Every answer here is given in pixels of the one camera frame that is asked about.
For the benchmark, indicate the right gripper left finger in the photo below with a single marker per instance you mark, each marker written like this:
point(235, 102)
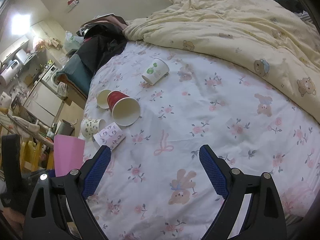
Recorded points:
point(58, 209)

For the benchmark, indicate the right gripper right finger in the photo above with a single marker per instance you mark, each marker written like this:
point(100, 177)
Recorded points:
point(264, 217)

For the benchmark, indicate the pink faceted cup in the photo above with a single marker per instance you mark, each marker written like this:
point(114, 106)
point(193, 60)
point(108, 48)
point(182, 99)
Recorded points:
point(68, 154)

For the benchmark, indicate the yellow cartoon paper cup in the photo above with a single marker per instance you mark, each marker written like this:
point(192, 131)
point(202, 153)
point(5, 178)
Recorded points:
point(89, 127)

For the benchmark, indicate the pink pattern paper cup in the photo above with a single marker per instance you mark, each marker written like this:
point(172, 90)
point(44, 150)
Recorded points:
point(110, 136)

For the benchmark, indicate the red corrugated paper cup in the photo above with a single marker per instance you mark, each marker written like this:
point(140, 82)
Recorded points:
point(124, 109)

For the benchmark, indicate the green print white paper cup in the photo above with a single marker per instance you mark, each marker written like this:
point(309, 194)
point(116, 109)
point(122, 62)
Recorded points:
point(102, 98)

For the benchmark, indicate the white cup green circles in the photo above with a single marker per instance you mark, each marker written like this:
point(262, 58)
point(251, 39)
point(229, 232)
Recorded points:
point(155, 71)

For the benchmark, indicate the yellow wooden rack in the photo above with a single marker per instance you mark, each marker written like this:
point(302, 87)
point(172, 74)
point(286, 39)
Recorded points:
point(35, 155)

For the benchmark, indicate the grey trash bin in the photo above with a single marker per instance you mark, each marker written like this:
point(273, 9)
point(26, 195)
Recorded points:
point(65, 128)

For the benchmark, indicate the white kitchen cabinets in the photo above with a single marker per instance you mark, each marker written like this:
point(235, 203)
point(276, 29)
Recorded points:
point(43, 104)

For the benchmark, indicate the white washing machine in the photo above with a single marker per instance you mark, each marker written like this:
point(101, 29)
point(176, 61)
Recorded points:
point(49, 78)

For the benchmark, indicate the floral white bed sheet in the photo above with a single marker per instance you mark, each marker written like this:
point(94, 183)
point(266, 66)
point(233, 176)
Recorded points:
point(155, 186)

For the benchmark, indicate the teal bed footboard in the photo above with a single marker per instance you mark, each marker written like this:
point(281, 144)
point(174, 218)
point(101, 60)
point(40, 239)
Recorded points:
point(76, 74)

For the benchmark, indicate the white plastic bag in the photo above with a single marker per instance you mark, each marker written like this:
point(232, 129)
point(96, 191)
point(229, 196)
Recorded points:
point(72, 42)

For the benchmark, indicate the white range hood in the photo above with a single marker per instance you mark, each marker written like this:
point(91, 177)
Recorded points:
point(16, 51)

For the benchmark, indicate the cream bear print duvet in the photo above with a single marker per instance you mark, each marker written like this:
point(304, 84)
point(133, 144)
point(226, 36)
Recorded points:
point(259, 35)

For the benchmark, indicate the dark clothes pile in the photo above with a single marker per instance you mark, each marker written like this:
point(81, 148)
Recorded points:
point(103, 39)

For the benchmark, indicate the red white wall hanging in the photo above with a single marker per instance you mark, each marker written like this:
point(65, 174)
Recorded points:
point(71, 4)

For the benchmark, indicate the dark clothing by wall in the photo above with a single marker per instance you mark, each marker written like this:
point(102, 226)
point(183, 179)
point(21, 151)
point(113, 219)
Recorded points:
point(296, 7)

